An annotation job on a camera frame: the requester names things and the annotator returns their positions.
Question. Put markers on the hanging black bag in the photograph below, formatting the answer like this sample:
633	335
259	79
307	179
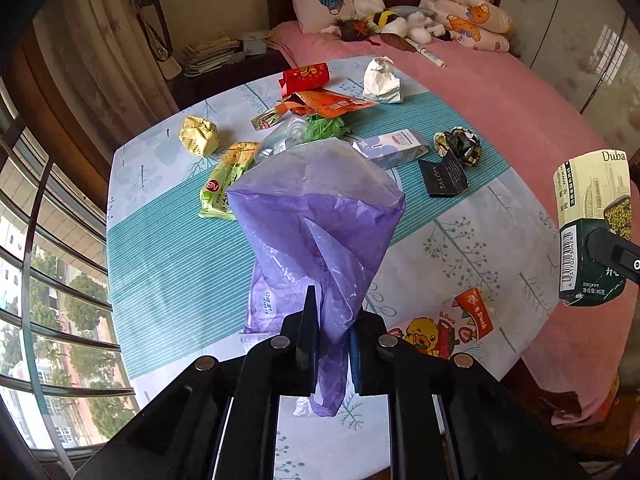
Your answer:
151	18

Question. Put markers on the green and cream carton box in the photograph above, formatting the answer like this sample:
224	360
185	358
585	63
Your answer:
591	191

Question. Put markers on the orange snack bag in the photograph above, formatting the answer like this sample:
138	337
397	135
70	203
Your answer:
322	102

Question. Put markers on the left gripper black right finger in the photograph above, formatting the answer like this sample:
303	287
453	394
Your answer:
371	347

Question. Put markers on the stack of books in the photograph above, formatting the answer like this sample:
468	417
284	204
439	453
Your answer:
204	56

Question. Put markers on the bee plush toy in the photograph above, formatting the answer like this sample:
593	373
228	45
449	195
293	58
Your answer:
386	22

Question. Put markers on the crumpled black gold wrapper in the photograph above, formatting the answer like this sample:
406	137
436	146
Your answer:
461	142

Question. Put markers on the window security grille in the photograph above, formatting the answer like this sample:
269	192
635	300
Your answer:
64	388

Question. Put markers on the floral curtain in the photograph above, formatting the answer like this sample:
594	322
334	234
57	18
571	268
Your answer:
103	68

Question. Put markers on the white plush toy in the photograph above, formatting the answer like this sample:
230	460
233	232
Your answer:
421	25

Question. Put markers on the white pillow with print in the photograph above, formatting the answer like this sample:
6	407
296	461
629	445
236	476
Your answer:
315	15

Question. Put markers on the white paper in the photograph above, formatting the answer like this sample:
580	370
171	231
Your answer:
380	83

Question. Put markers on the green yellow snack packet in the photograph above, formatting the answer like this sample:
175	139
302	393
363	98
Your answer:
233	164

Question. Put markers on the pink bed sheet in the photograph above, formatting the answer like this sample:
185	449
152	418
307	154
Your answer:
577	354

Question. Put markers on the purple white carton box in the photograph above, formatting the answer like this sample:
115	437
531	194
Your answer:
390	150

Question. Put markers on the dark wooden nightstand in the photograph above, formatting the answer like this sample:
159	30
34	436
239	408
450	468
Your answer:
187	91

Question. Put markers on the crumpled yellow wrapper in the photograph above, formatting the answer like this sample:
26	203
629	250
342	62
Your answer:
199	136

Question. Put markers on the crumpled green paper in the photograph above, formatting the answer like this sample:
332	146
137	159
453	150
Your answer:
321	128

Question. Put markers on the purple plastic bag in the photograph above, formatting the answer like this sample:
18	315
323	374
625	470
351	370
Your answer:
318	214

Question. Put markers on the small red green wrapper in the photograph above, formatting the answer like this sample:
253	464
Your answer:
266	119

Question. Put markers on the brown hair doll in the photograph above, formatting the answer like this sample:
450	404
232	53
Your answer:
359	30

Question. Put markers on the yellow duck snack bag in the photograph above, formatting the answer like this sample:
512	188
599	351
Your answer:
453	327

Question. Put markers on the glass wardrobe door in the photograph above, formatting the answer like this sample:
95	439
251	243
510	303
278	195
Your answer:
588	50

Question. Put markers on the red cylindrical packet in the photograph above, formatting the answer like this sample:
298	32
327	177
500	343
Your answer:
309	77

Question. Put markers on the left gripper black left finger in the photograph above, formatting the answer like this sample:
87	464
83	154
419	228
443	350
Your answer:
301	355

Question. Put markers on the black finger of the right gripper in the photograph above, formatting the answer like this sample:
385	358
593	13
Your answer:
615	252

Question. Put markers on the white pen on bed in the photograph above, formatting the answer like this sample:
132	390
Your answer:
426	53

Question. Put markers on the white teal patterned tablecloth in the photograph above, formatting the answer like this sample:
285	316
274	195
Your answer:
479	269

